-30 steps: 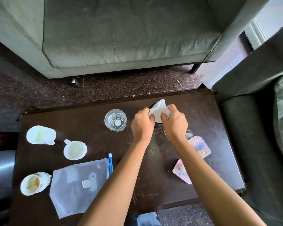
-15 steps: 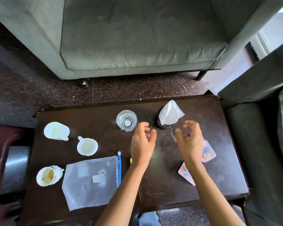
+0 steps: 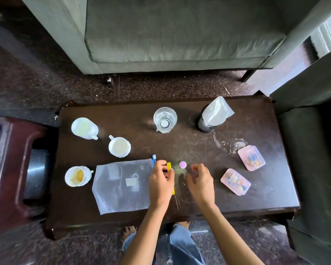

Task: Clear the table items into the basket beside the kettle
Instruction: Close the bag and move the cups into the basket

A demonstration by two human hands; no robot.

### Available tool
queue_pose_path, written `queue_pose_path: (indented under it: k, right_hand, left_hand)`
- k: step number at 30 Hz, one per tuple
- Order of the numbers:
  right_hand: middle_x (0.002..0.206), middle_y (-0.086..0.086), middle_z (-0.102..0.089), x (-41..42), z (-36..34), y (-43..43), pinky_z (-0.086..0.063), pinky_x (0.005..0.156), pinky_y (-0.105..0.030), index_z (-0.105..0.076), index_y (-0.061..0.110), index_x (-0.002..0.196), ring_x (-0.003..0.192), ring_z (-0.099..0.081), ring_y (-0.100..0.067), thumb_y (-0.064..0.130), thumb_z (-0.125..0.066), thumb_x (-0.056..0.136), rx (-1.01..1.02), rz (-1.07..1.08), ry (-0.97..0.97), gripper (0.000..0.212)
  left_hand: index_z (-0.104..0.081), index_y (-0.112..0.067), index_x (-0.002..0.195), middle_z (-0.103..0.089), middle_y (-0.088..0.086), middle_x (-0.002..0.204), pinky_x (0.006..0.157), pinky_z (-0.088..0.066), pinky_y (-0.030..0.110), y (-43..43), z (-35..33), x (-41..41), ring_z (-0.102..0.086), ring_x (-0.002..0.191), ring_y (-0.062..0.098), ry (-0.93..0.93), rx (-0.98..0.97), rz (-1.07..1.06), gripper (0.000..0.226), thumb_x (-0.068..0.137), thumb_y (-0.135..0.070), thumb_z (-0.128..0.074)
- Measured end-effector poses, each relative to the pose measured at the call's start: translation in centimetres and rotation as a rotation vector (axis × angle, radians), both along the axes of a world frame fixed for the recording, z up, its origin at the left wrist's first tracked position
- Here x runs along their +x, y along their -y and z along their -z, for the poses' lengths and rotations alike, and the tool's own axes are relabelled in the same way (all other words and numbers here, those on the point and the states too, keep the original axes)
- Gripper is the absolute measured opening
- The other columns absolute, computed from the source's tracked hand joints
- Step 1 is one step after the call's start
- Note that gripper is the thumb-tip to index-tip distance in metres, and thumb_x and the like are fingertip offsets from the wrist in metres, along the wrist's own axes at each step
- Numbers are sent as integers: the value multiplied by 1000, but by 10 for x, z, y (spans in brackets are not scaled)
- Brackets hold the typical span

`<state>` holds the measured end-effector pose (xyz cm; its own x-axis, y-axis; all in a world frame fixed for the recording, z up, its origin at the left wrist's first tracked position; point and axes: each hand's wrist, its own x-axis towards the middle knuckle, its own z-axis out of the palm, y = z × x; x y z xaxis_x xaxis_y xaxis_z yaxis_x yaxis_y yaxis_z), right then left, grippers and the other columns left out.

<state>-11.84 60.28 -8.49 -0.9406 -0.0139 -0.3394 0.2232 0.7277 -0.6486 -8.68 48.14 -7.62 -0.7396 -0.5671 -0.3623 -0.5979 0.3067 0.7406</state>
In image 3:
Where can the white cup with yellow residue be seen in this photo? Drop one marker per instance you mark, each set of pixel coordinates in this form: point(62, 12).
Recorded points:
point(77, 176)

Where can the small clear glass lid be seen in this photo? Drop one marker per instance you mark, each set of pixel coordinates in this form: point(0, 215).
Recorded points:
point(238, 146)

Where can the pink box with colourful pieces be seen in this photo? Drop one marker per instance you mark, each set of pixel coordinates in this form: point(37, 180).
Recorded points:
point(235, 182)
point(251, 158)

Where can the person's right hand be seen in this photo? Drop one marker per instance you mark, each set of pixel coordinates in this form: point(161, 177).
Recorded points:
point(202, 187)

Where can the maroon plastic stool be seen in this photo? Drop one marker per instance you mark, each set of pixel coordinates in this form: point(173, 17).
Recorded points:
point(11, 173)

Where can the steel pot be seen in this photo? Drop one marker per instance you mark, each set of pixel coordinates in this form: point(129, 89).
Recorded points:
point(38, 173)

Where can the white cup with milk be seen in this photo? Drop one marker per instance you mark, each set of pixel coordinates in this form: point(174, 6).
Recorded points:
point(119, 146)

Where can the person's left thumb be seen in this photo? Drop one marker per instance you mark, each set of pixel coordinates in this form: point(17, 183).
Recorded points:
point(171, 175)

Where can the person's right thumb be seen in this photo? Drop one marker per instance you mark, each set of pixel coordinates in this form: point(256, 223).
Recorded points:
point(190, 180)

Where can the person's sandalled foot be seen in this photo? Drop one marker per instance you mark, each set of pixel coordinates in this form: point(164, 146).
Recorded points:
point(127, 233)

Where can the person's left forearm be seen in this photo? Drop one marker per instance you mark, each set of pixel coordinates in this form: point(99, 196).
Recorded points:
point(144, 234)

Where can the black tumbler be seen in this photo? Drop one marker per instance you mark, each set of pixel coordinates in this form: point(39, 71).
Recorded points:
point(203, 126)

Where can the dark green armchair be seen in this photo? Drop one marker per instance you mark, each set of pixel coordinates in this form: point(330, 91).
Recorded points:
point(311, 151)

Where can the clear plastic pouch bag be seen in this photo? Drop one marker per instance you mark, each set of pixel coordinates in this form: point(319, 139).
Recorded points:
point(120, 187)

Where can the person's right forearm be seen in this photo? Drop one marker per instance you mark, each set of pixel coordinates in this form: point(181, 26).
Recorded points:
point(229, 237)

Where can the clear glass of water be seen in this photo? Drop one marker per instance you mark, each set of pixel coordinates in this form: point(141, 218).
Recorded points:
point(165, 120)

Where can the white plastic bottle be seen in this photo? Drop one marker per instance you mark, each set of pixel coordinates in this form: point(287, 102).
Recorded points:
point(83, 128)

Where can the person's blue jeans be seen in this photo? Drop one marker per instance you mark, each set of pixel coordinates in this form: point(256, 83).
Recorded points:
point(182, 245)

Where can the person's left hand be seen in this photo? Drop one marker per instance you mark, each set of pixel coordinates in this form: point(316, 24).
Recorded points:
point(159, 187)

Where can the dark brown wooden coffee table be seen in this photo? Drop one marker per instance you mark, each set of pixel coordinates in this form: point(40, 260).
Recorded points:
point(237, 206)

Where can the white window frame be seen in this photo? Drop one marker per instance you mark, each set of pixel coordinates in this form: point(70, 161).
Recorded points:
point(327, 30)

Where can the grey-green fabric sofa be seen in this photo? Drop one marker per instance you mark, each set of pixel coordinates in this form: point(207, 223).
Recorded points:
point(182, 27)

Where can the yellow plastic clip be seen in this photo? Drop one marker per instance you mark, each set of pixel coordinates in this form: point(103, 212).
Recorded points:
point(169, 165)

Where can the small pink round cap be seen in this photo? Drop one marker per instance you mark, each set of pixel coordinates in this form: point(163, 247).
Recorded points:
point(183, 165)

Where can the blue plastic clip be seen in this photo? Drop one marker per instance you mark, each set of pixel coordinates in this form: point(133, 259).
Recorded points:
point(154, 160)

